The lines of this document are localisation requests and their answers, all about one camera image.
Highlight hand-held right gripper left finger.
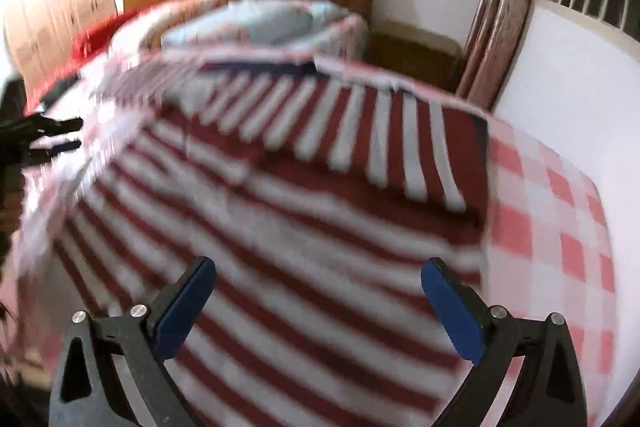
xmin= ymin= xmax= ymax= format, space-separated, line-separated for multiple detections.
xmin=48 ymin=256 xmax=217 ymax=427

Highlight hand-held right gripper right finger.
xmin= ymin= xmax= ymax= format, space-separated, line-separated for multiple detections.
xmin=421 ymin=257 xmax=588 ymax=427

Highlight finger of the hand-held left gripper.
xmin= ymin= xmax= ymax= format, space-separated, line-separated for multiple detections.
xmin=30 ymin=141 xmax=83 ymax=155
xmin=30 ymin=117 xmax=84 ymax=134

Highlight red white striped shirt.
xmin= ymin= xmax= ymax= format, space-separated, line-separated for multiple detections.
xmin=50 ymin=57 xmax=491 ymax=427

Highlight red blanket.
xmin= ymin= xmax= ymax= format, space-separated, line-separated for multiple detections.
xmin=22 ymin=7 xmax=141 ymax=112

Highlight wooden wardrobe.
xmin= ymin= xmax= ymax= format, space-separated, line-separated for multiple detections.
xmin=2 ymin=0 xmax=118 ymax=92

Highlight pink checkered bed sheet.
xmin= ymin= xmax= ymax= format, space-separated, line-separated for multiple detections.
xmin=0 ymin=52 xmax=618 ymax=427

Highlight orange floral pillow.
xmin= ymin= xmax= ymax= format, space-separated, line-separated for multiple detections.
xmin=112 ymin=0 xmax=226 ymax=52

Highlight light blue floral pillow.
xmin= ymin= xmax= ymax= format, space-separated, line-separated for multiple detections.
xmin=162 ymin=0 xmax=353 ymax=48

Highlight wooden nightstand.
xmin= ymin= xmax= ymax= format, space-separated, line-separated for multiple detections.
xmin=367 ymin=21 xmax=463 ymax=92

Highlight pink floral curtain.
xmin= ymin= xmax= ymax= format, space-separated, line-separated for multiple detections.
xmin=457 ymin=0 xmax=543 ymax=110

